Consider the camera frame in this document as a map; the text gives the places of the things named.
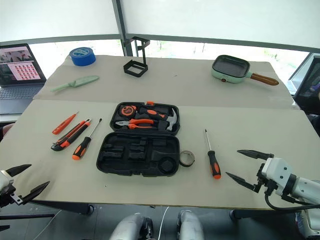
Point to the grey window frame post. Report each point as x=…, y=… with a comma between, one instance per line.
x=123, y=25

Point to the cross head screwdriver orange black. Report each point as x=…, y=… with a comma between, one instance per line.
x=213, y=163

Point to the silver right robot leg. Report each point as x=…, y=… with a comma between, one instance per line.
x=190, y=225

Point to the orange black tape measure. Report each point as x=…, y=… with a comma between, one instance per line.
x=127, y=110

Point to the silver robot leg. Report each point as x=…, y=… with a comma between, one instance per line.
x=190, y=225
x=130, y=226

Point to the pale green plastic knife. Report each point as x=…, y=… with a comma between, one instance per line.
x=80, y=81

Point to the blue masking tape roll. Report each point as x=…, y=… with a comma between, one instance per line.
x=82, y=58

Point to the black tool case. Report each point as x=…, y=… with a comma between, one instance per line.
x=140, y=160

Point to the orange voltage tester pen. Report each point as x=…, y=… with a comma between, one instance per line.
x=63, y=123

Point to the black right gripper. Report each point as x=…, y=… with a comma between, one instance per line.
x=260, y=178

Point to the claw hammer orange black grip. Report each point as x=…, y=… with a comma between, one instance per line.
x=171, y=120

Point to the black electrical tape roll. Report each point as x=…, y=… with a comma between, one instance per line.
x=182, y=163

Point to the open laptop computer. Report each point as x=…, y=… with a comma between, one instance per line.
x=17, y=75

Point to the flat head screwdriver orange black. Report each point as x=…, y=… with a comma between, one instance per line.
x=81, y=147

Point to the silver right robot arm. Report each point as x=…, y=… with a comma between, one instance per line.
x=306, y=187

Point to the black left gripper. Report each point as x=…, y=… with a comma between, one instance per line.
x=10, y=197

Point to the silver left robot leg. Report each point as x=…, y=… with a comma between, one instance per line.
x=130, y=226

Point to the orange black utility knife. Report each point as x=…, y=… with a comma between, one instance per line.
x=71, y=135

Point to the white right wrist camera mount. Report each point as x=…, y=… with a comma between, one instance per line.
x=277, y=170

